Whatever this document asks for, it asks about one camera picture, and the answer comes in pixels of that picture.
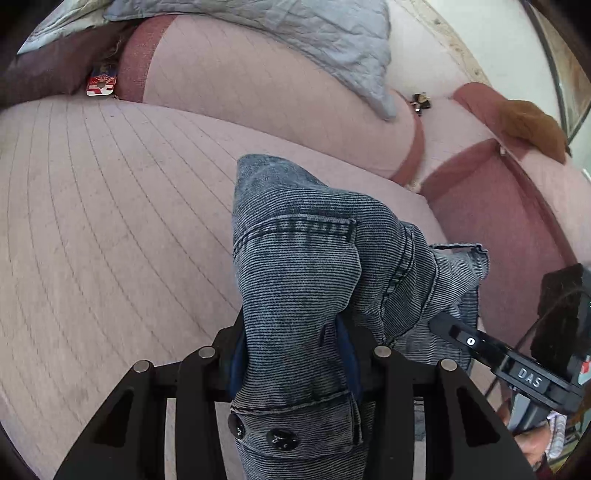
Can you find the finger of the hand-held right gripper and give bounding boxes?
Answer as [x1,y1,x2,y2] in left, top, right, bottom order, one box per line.
[428,313,514,371]

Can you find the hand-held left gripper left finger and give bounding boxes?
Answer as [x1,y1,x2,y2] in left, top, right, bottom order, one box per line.
[53,314,246,480]

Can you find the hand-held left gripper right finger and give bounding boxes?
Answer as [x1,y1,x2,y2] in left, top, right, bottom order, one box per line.
[336,316,539,480]

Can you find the blue denim pants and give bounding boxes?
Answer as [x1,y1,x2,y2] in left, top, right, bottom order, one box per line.
[229,154,490,480]

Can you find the person's right forearm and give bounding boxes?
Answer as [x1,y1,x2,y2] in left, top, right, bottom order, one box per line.
[508,411,571,467]

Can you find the red sofa back cushion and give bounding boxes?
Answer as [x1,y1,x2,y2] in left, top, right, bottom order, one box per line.
[421,138,583,342]

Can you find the pink quilted sofa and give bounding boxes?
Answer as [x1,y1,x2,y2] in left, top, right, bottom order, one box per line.
[0,0,591,480]

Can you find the brown cloth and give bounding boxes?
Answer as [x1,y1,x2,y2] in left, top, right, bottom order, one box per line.
[496,99,568,163]

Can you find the pink bolster pillow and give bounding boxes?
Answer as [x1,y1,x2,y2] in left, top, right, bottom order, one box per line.
[117,13,426,185]

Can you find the red and white packet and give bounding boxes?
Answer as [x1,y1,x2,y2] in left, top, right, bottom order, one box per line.
[86,65,118,97]

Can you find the grey quilted blanket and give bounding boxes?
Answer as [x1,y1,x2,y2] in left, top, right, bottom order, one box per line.
[104,0,400,121]

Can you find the maroon cloth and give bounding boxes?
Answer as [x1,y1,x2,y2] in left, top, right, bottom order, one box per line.
[0,21,139,108]

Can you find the white folded cloth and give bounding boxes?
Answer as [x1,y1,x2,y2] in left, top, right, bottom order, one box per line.
[18,0,116,55]

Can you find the dark window frame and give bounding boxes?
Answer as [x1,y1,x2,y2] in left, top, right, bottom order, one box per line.
[519,0,585,141]

